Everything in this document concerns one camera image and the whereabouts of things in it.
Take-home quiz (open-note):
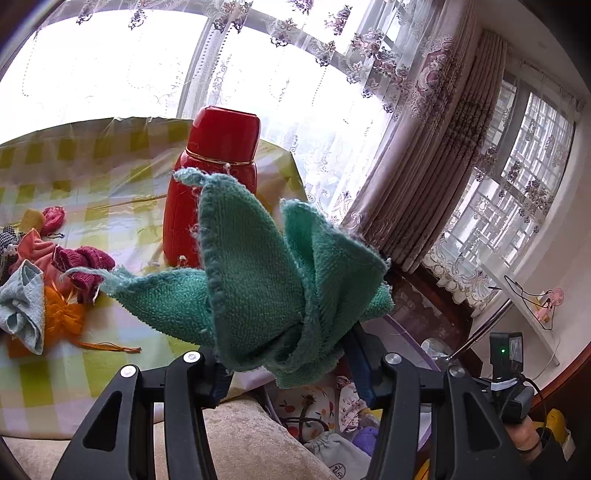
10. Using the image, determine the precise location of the pink handheld fan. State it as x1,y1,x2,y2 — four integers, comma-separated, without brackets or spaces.
536,287,566,324

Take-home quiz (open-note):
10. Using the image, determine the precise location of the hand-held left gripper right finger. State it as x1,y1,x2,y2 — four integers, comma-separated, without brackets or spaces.
344,323,532,480

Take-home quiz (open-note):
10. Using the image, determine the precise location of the orange ribbon string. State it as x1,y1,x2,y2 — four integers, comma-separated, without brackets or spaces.
76,339,141,355

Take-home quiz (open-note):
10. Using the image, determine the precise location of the grey drawstring pouch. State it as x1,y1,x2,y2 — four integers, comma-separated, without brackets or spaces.
302,431,372,480

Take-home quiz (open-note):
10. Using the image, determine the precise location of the green checked plastic tablecloth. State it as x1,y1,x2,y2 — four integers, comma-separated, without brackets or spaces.
0,115,305,437

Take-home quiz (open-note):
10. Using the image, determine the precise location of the red knit cloth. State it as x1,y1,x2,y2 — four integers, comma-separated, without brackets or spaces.
41,206,66,234

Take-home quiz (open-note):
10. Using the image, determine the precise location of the person's right hand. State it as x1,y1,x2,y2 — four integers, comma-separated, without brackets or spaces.
503,418,543,462

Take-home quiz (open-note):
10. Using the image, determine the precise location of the basket of clothes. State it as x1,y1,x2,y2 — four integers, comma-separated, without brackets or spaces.
231,314,444,480

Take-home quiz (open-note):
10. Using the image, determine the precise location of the floral lace sheer curtain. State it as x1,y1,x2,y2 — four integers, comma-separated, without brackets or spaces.
18,0,416,222

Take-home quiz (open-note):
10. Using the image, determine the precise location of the houndstooth check cloth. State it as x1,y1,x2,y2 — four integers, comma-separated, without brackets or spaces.
0,225,21,282

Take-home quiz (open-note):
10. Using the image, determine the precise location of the yellow plastic object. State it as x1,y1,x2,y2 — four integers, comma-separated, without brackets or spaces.
545,408,573,444

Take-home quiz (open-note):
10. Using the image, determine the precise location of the metal rod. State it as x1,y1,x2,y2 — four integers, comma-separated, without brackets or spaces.
450,298,513,358

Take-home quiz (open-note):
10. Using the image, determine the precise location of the fruit print fabric pouch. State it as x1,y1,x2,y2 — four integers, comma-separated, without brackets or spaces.
277,385,340,444

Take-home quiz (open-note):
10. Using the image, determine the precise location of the white floral print cloth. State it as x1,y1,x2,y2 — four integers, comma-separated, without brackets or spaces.
335,376,370,432

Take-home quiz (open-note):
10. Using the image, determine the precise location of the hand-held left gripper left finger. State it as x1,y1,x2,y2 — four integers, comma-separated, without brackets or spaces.
52,351,234,480

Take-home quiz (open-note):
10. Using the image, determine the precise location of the red thermos flask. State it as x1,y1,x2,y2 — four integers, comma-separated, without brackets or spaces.
161,106,262,269

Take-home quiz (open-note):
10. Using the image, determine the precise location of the light blue cloth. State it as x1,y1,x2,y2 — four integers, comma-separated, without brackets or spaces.
0,260,47,355

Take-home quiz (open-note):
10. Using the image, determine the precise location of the black cable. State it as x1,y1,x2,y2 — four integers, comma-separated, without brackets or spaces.
503,274,555,330

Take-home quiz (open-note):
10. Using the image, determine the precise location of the pink cloth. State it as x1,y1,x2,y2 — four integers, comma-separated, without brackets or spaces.
16,228,63,278

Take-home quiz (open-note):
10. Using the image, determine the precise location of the teal terry towel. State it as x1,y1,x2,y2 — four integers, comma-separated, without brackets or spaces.
62,167,395,389

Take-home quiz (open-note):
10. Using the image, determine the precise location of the maroon knit sock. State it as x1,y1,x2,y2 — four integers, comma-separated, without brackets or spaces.
52,246,116,305

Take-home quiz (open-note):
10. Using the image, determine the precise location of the mauve embroidered drape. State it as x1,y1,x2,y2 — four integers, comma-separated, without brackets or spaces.
339,28,509,273

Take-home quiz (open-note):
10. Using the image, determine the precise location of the short white lace curtain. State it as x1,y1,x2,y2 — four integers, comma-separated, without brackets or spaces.
422,78,578,319

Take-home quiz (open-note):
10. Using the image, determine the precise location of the person's right forearm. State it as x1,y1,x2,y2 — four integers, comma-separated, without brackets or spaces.
522,434,583,480

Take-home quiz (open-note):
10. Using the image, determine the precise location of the orange organza pouch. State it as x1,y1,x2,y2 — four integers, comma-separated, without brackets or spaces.
7,284,88,358

